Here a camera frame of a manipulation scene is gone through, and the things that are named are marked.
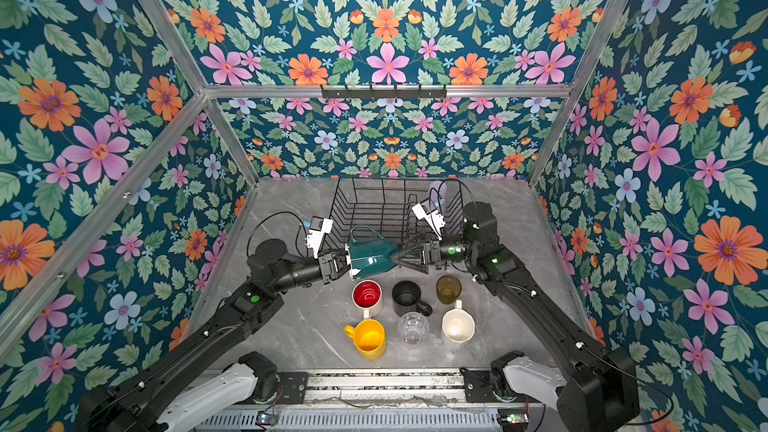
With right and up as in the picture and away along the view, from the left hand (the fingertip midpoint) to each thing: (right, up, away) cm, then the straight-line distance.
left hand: (363, 256), depth 64 cm
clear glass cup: (+11, -24, +19) cm, 33 cm away
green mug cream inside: (+2, +1, 0) cm, 2 cm away
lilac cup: (+20, +16, +34) cm, 43 cm away
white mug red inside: (-2, -16, +24) cm, 29 cm away
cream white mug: (+24, -23, +18) cm, 38 cm away
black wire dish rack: (+3, +12, +48) cm, 50 cm away
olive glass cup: (+22, -14, +25) cm, 36 cm away
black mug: (+9, -16, +24) cm, 31 cm away
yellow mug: (-1, -26, +18) cm, 32 cm away
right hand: (+8, 0, 0) cm, 8 cm away
